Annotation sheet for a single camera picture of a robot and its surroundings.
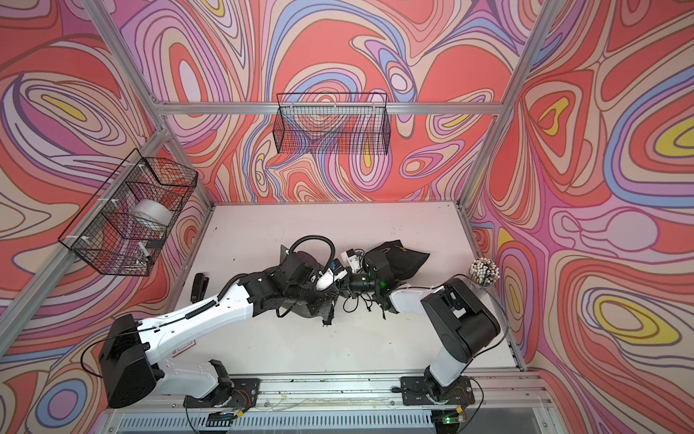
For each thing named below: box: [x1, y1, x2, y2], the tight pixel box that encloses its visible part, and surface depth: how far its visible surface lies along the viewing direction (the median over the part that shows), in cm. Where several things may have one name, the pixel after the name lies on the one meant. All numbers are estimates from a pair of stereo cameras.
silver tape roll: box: [131, 198, 174, 226], surface depth 76 cm
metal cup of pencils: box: [469, 256, 501, 288], surface depth 79 cm
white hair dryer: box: [316, 267, 335, 292], surface depth 67 cm
